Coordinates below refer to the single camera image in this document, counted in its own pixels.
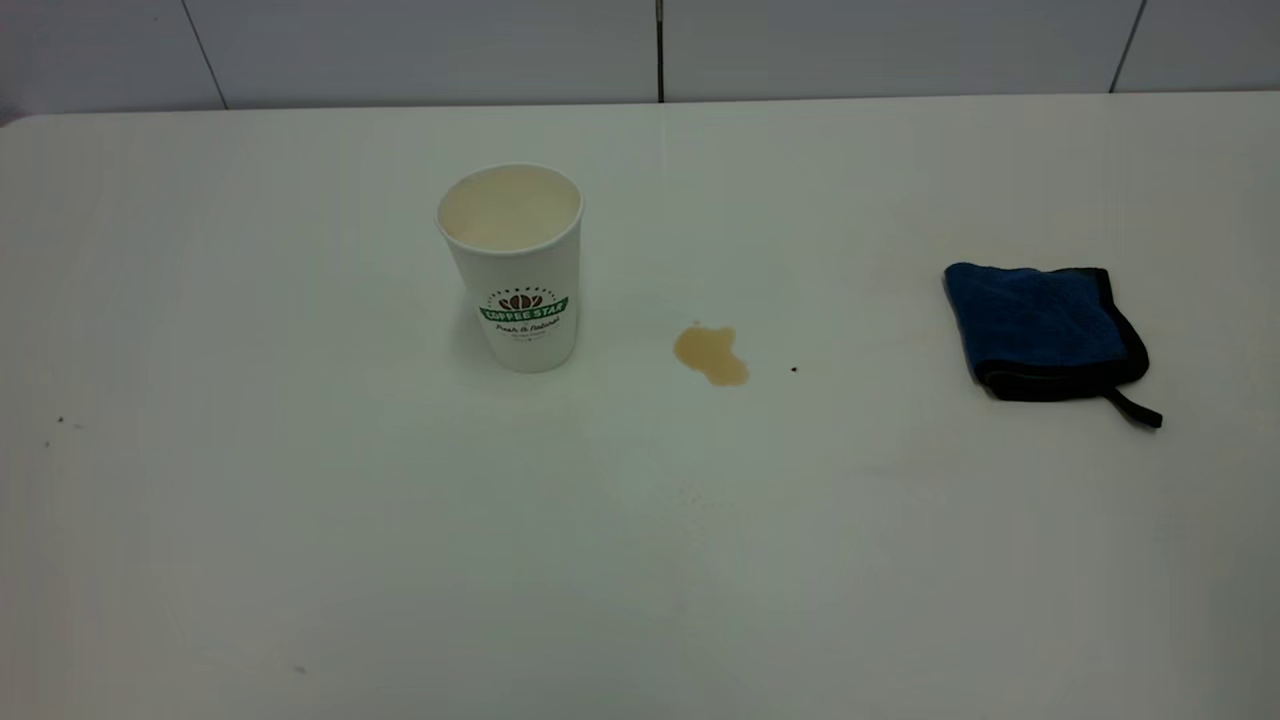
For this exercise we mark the white paper coffee cup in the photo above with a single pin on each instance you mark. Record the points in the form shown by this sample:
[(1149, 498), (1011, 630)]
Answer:
[(515, 270)]

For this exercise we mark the blue cloth with black edging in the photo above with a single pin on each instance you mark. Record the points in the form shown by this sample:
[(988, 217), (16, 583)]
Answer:
[(1040, 325)]

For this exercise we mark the brown coffee spill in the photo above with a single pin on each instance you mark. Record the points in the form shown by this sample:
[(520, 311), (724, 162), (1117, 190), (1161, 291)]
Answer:
[(710, 354)]

